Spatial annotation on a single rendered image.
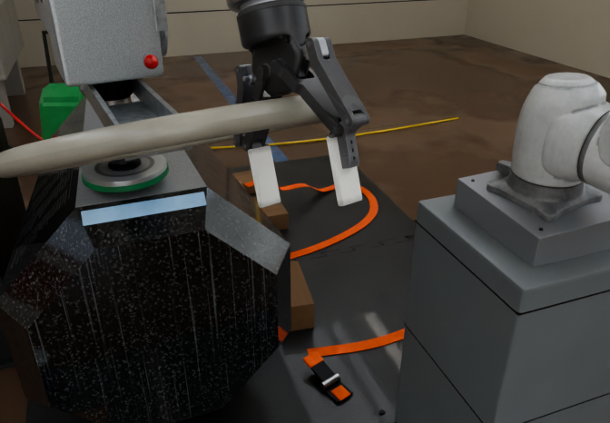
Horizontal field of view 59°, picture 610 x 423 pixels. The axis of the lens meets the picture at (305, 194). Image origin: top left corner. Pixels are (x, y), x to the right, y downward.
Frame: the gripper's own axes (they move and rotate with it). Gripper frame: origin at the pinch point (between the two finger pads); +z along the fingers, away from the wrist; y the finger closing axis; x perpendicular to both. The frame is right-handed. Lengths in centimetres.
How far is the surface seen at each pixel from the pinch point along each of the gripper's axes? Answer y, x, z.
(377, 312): 104, -113, 70
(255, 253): 78, -44, 24
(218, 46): 515, -338, -126
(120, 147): 5.7, 17.0, -8.5
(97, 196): 94, -10, 0
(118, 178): 87, -14, -4
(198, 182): 84, -34, 2
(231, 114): -0.2, 7.7, -9.7
